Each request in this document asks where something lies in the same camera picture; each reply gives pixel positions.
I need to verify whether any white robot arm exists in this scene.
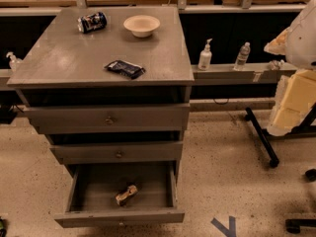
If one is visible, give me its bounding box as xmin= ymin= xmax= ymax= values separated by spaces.
xmin=264 ymin=0 xmax=316 ymax=136

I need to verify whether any white bowl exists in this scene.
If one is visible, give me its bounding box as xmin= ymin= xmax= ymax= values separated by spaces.
xmin=123 ymin=15 xmax=160 ymax=38

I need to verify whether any black stand leg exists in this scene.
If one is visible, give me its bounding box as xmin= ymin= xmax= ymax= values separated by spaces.
xmin=245 ymin=108 xmax=279 ymax=168

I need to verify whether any grey open bottom drawer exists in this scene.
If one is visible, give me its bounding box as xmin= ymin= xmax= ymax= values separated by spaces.
xmin=55 ymin=162 xmax=185 ymax=228

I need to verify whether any small sanitizer bottle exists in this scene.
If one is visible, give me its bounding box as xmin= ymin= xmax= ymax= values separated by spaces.
xmin=6 ymin=51 xmax=22 ymax=71

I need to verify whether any grey middle drawer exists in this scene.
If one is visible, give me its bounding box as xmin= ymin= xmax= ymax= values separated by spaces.
xmin=50 ymin=141 xmax=183 ymax=165

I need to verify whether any dark blue snack bag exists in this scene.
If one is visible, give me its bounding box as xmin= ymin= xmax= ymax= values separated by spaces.
xmin=105 ymin=60 xmax=146 ymax=80

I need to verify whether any grey drawer cabinet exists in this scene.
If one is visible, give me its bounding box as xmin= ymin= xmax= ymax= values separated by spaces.
xmin=7 ymin=5 xmax=196 ymax=229

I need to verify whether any crumpled paper wad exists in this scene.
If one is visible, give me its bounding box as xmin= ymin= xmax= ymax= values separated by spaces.
xmin=268 ymin=60 xmax=285 ymax=70

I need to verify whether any blue soda can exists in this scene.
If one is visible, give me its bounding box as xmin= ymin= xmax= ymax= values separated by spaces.
xmin=77 ymin=12 xmax=107 ymax=34

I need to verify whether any clear water bottle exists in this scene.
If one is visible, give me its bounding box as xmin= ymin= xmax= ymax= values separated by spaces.
xmin=234 ymin=41 xmax=251 ymax=71

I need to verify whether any white pump bottle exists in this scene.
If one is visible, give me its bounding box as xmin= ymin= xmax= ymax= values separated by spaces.
xmin=197 ymin=39 xmax=212 ymax=71

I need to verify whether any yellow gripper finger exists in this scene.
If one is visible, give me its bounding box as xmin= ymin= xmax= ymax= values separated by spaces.
xmin=264 ymin=29 xmax=288 ymax=55
xmin=267 ymin=69 xmax=316 ymax=136

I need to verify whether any orange soda can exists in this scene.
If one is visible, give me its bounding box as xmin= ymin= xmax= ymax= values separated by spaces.
xmin=115 ymin=185 xmax=138 ymax=206

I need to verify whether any black chair base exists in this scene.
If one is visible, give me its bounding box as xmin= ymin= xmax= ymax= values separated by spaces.
xmin=285 ymin=219 xmax=316 ymax=234

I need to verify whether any grey top drawer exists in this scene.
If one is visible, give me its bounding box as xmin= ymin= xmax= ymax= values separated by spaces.
xmin=25 ymin=104 xmax=190 ymax=134

